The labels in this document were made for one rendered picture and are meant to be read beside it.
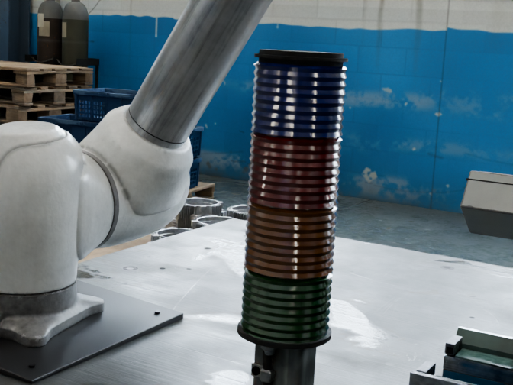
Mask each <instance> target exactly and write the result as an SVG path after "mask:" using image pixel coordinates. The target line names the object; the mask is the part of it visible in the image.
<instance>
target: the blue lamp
mask: <svg viewBox="0 0 513 385"><path fill-rule="evenodd" d="M254 66H255V68H256V69H255V70H254V71H253V73H254V75H255V77H254V79H253V82H254V84H255V85H254V87H253V91H254V94H253V96H252V97H253V104H252V106H253V111H252V112H251V114H252V116H253V118H252V120H251V123H252V125H253V126H252V128H251V129H250V130H251V131H253V132H254V133H256V134H261V135H265V136H270V137H276V138H292V139H309V140H324V139H335V138H339V137H340V136H342V135H343V133H342V131H341V130H342V128H343V127H344V126H343V124H342V121H343V120H344V117H343V113H344V103H345V101H344V96H345V95H346V93H345V91H344V89H345V88H346V86H347V85H346V83H345V80H346V78H347V75H346V71H347V68H346V67H345V66H303V65H290V64H278V63H261V62H259V61H257V62H256V63H255V64H254Z"/></svg>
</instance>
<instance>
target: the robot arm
mask: <svg viewBox="0 0 513 385"><path fill-rule="evenodd" d="M272 1H273V0H189V2H188V4H187V6H186V7H185V9H184V11H183V12H182V14H181V16H180V18H179V20H178V21H177V23H176V25H175V27H174V28H173V30H172V32H171V34H170V36H169V37H168V39H167V41H166V43H165V44H164V46H163V48H162V50H161V51H160V53H159V55H158V57H157V59H156V60H155V62H154V64H153V65H152V67H151V69H150V71H149V73H148V74H147V77H146V78H145V80H144V82H143V83H142V85H141V87H140V88H139V90H138V92H137V94H136V95H135V97H134V100H133V101H132V103H131V104H130V105H125V106H121V107H119V108H115V109H113V110H111V111H110V112H109V113H108V114H107V115H106V116H105V117H104V118H103V119H102V120H101V122H100V123H99V124H98V125H97V126H96V127H95V128H94V129H93V130H92V131H91V132H90V133H89V134H88V135H87V136H86V137H85V138H84V139H83V140H82V141H81V142H80V143H78V142H77V141H76V139H75V138H74V137H73V136H72V135H71V134H70V133H69V132H68V131H66V130H64V129H62V128H60V127H59V126H57V125H55V124H52V123H49V122H44V121H15V122H9V123H5V124H2V125H0V338H5V339H8V340H12V341H16V342H17V343H19V344H21V345H23V346H26V347H30V348H37V347H41V346H44V345H45V344H46V343H47V342H48V341H49V340H50V339H51V338H52V337H53V336H55V335H57V334H59V333H61V332H62V331H64V330H66V329H67V328H69V327H71V326H72V325H75V324H76V323H77V322H80V321H81V320H83V319H85V318H86V317H88V316H90V315H93V314H96V313H99V312H102V311H104V306H105V302H104V300H103V299H101V298H99V297H96V296H88V295H84V294H81V293H77V283H76V275H77V266H78V261H79V260H82V259H84V258H85V257H86V256H87V255H88V254H89V253H91V252H92V251H93V250H94V249H98V248H107V247H111V246H115V245H118V244H123V243H126V242H129V241H133V240H136V239H138V238H142V237H144V236H147V235H150V234H152V233H154V232H155V231H158V230H160V229H161V228H163V227H165V226H166V225H168V224H169V223H170V222H171V221H172V220H173V219H174V218H175V217H176V216H177V215H178V214H179V212H180V210H181V209H182V207H183V206H184V204H185V202H186V199H187V196H188V194H189V185H190V175H189V171H190V168H191V165H192V162H193V154H192V147H191V144H190V140H189V135H190V134H191V133H192V131H193V129H194V127H195V126H196V124H197V123H198V121H199V119H200V117H201V116H202V114H203V113H204V111H205V110H206V108H207V107H208V104H209V103H210V101H211V100H212V98H213V97H214V95H215V93H216V92H217V91H218V88H219V87H220V85H221V84H222V82H223V81H224V78H225V77H226V75H227V74H228V72H229V71H230V69H231V67H232V66H233V64H234V62H235V61H236V59H237V58H238V56H239V54H240V52H241V51H242V49H243V48H244V46H245V44H246V43H247V42H248V40H249V38H250V36H251V35H252V33H253V32H254V30H255V28H256V27H257V25H258V24H259V22H260V20H261V18H262V17H263V16H264V14H265V12H266V10H267V8H268V7H269V6H270V4H271V2H272Z"/></svg>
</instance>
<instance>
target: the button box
mask: <svg viewBox="0 0 513 385"><path fill-rule="evenodd" d="M466 180H467V183H466V188H465V191H464V194H463V198H462V202H461V205H460V208H461V210H462V212H463V216H464V218H465V220H466V224H467V226H468V229H469V232H470V233H473V234H478V235H488V236H492V237H498V238H507V239H512V240H513V175H509V174H503V173H490V172H484V171H479V172H478V171H470V172H469V177H468V178H466Z"/></svg>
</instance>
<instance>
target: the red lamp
mask: <svg viewBox="0 0 513 385"><path fill-rule="evenodd" d="M250 135H251V137H252V138H251V140H250V144H251V148H250V153H251V155H250V157H249V159H250V164H249V168H250V172H249V173H248V175H249V177H250V178H249V180H248V183H249V187H248V189H247V191H248V193H249V194H248V196H247V198H248V199H249V200H250V201H251V202H252V203H254V204H257V205H261V206H264V207H268V208H273V209H284V210H295V211H314V210H323V209H330V208H332V207H334V206H336V205H337V204H338V201H337V197H338V196H339V195H338V192H337V191H338V189H339V186H338V182H339V180H340V178H339V176H338V175H339V173H340V169H339V166H340V157H341V153H340V150H341V148H342V146H341V144H340V143H341V141H342V140H343V139H342V138H341V137H339V138H335V139H324V140H309V139H292V138H283V137H270V136H265V135H261V134H256V133H254V132H252V133H250Z"/></svg>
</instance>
